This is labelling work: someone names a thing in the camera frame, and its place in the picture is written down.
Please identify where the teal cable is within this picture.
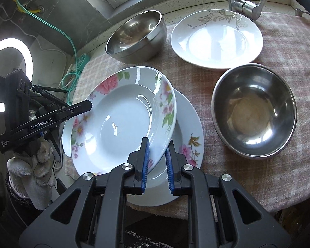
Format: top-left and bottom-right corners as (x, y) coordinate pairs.
(15, 2), (90, 93)

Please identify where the pink floral deep plate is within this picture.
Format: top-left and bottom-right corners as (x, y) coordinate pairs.
(70, 67), (177, 176)

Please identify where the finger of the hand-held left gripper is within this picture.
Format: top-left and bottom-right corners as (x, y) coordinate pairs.
(54, 101), (93, 122)

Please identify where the black tripod stand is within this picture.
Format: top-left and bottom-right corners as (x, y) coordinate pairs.
(32, 84), (69, 107)

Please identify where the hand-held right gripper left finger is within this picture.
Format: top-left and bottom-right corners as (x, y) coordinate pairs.
(18, 137), (151, 248)

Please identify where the person's left hand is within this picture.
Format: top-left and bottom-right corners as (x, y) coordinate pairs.
(6, 137), (55, 210)

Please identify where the chrome faucet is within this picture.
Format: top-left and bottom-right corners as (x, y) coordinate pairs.
(224, 0), (270, 21)

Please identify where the stainless steel bowl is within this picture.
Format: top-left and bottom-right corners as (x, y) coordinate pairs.
(105, 10), (167, 63)
(211, 63), (298, 159)

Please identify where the white cable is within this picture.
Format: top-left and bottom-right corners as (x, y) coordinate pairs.
(23, 30), (69, 66)

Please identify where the white plate grey leaf print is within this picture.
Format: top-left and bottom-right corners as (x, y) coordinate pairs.
(170, 9), (263, 70)

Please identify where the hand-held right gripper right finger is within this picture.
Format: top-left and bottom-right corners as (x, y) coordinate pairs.
(165, 139), (292, 248)

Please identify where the pink checked cloth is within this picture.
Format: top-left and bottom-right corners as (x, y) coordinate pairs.
(64, 12), (310, 219)

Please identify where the white ring light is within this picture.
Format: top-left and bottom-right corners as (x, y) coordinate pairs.
(0, 38), (33, 111)

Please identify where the floral plate with brown leaves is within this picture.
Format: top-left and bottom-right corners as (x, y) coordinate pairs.
(62, 88), (204, 207)

